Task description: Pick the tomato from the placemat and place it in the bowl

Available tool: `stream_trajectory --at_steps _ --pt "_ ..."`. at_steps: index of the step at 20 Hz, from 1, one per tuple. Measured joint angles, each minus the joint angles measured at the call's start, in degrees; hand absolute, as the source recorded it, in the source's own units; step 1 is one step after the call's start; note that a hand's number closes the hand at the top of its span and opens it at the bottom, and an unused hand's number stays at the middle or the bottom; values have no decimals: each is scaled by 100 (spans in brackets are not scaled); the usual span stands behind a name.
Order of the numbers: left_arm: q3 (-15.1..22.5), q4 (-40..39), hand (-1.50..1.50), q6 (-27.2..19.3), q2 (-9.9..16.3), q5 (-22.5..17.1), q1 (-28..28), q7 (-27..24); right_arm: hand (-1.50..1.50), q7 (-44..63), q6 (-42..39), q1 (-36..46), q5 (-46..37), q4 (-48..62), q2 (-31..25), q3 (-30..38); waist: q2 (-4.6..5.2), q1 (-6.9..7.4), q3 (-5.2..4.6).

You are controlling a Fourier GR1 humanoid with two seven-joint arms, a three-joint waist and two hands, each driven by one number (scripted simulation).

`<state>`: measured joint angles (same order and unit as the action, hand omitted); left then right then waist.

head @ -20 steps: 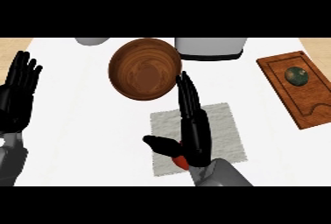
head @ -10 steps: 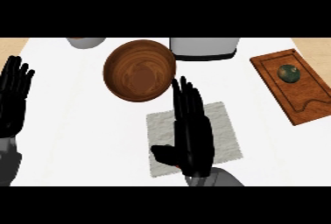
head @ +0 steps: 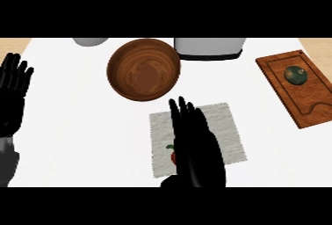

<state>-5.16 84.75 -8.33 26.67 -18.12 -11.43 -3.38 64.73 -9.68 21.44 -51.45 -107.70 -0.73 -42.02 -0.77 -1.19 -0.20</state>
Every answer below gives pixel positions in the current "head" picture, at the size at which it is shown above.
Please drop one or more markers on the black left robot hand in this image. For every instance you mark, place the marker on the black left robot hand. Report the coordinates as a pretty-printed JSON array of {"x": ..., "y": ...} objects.
[{"x": 13, "y": 88}]

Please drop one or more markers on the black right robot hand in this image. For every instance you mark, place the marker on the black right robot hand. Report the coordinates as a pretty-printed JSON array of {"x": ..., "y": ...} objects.
[{"x": 197, "y": 146}]

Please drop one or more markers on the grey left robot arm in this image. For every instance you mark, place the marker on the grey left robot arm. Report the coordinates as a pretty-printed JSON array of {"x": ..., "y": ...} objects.
[{"x": 7, "y": 161}]

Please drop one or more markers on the red tomato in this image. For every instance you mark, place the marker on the red tomato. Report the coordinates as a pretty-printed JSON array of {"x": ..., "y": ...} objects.
[{"x": 173, "y": 156}]

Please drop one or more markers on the grey cloth placemat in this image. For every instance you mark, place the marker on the grey cloth placemat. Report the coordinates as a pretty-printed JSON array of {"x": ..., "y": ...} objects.
[{"x": 225, "y": 129}]

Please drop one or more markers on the brown wooden bowl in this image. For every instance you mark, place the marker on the brown wooden bowl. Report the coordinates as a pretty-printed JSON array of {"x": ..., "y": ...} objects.
[{"x": 144, "y": 69}]

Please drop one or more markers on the grey rounded container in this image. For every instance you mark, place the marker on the grey rounded container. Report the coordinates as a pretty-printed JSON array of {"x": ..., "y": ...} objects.
[{"x": 91, "y": 41}]

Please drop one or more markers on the brown wooden cutting board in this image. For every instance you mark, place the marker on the brown wooden cutting board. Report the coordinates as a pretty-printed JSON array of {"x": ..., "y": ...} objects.
[{"x": 299, "y": 88}]

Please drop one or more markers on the dark green avocado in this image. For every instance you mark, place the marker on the dark green avocado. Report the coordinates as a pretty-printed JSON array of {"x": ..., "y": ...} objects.
[{"x": 296, "y": 75}]

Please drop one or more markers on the grey appliance with black base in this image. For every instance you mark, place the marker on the grey appliance with black base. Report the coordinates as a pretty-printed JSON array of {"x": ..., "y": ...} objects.
[{"x": 209, "y": 48}]

